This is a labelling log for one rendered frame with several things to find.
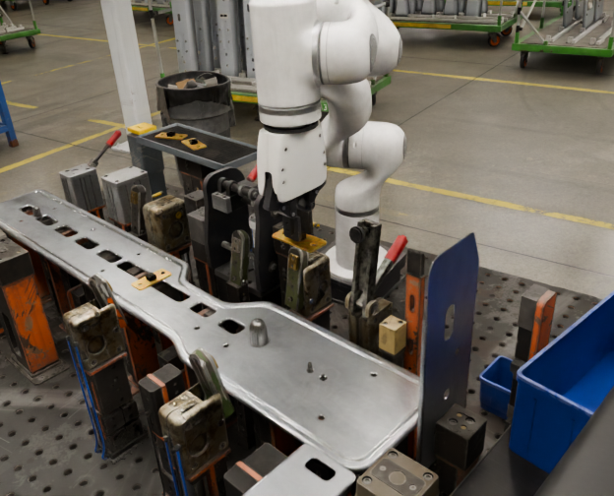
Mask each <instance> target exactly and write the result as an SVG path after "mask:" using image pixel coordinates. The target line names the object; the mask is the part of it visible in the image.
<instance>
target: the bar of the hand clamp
mask: <svg viewBox="0 0 614 496"><path fill-rule="evenodd" d="M381 228H382V224H381V223H378V222H376V221H373V220H370V219H367V218H364V219H362V220H360V221H358V222H357V226H354V227H352V228H351V229H350V231H349V237H350V239H351V240H352V241H353V242H354V243H355V254H354V266H353V277H352V288H351V298H350V310H349V311H350V312H355V311H357V310H359V309H360V308H358V306H357V305H356V303H355V302H356V300H357V299H359V297H360V295H361V292H362V291H364V299H363V309H362V317H363V318H367V317H365V308H366V305H367V304H368V302H370V301H371V300H374V294H375V285H376V275H377V267H378V257H379V248H380V238H381Z"/></svg>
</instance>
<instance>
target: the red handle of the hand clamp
mask: <svg viewBox="0 0 614 496"><path fill-rule="evenodd" d="M407 242H408V241H407V238H406V236H404V235H402V236H400V235H398V237H397V238H396V240H395V241H394V243H393V245H392V246H391V248H390V249H389V251H388V252H387V254H386V256H385V257H384V260H383V262H382V264H381V265H380V267H379V268H378V270H377V275H376V285H375V292H376V290H377V289H378V287H379V285H380V284H381V282H382V281H383V279H384V277H385V276H386V274H387V273H388V271H389V270H390V268H391V266H392V265H393V264H394V263H395V262H396V260H397V259H398V257H399V255H400V253H401V252H402V250H403V249H404V247H405V245H406V244H407ZM363 299H364V291H363V292H362V294H361V295H360V297H359V299H357V300H356V302H355V303H356V305H357V306H358V308H361V309H363Z"/></svg>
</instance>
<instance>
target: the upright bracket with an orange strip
mask: <svg viewBox="0 0 614 496"><path fill-rule="evenodd" d="M424 268H425V255H424V253H421V252H419V251H416V250H413V249H410V248H409V249H407V267H406V279H405V313H404V320H405V321H406V344H405V347H406V350H405V351H404V352H403V368H404V369H406V370H408V371H410V372H412V373H414V374H416V375H418V376H420V358H421V337H422V320H423V314H424V292H425V276H424ZM416 445H417V427H416V428H415V429H414V430H413V431H412V432H411V433H410V434H409V435H408V450H407V456H408V457H409V458H411V459H413V460H414V461H416Z"/></svg>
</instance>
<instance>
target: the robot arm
mask: <svg viewBox="0 0 614 496"><path fill-rule="evenodd" d="M249 11H250V22H251V32H252V42H253V52H254V63H255V74H256V84H257V95H258V105H259V115H260V121H261V122H262V123H263V124H264V128H263V129H261V130H260V132H259V139H258V150H257V172H258V187H259V193H260V195H262V196H265V199H264V204H263V208H264V209H265V210H267V211H270V212H278V213H279V214H281V215H282V222H283V234H284V236H285V237H287V238H290V239H292V240H295V241H300V240H301V239H302V237H301V230H302V231H304V232H306V234H308V235H311V234H313V219H312V211H311V210H312V209H314V207H315V199H316V197H317V195H318V193H319V191H320V190H321V189H322V188H323V187H324V186H325V184H326V182H327V181H326V177H327V166H330V167H339V168H357V169H366V170H364V171H363V172H360V173H358V174H356V175H353V176H350V177H348V178H345V179H343V180H341V181H340V183H339V184H338V185H337V187H336V191H335V211H336V246H334V247H333V248H331V249H330V250H329V251H328V252H327V253H326V255H327V256H329V257H330V269H331V275H332V276H334V277H336V278H338V279H343V280H347V281H352V277H353V266H354V254H355V243H354V242H353V241H352V240H351V239H350V237H349V231H350V229H351V228H352V227H354V226H357V222H358V221H360V220H362V219H364V218H367V219H370V220H373V221H376V222H379V211H380V192H381V188H382V186H383V184H384V182H385V181H386V180H387V179H388V178H389V177H390V176H391V175H392V174H393V173H394V172H395V171H396V170H397V169H398V167H399V166H400V164H401V163H402V161H403V159H404V157H405V153H406V147H407V142H406V136H405V134H404V132H403V130H402V129H401V128H400V127H399V126H397V125H395V124H392V123H387V122H373V121H368V120H369V118H370V115H371V112H372V95H371V89H370V85H369V83H368V80H367V79H366V78H367V77H379V76H384V75H386V74H389V73H390V72H392V71H393V70H394V69H395V68H396V66H397V65H398V63H399V62H400V59H401V55H402V41H401V38H400V35H399V31H398V30H397V28H396V27H395V25H394V24H393V22H392V21H391V20H390V19H389V18H388V17H387V16H386V15H385V14H384V13H383V12H381V11H380V10H379V9H378V8H376V7H375V6H374V5H373V4H371V3H370V2H369V1H368V0H251V1H250V2H249ZM321 96H322V97H324V98H325V99H326V100H327V104H328V109H329V114H328V115H327V116H326V117H325V118H324V120H323V121H322V122H321V123H320V120H319V119H320V118H321V116H322V113H321ZM285 202H288V206H287V205H286V204H285ZM296 203H297V205H298V206H297V205H296Z"/></svg>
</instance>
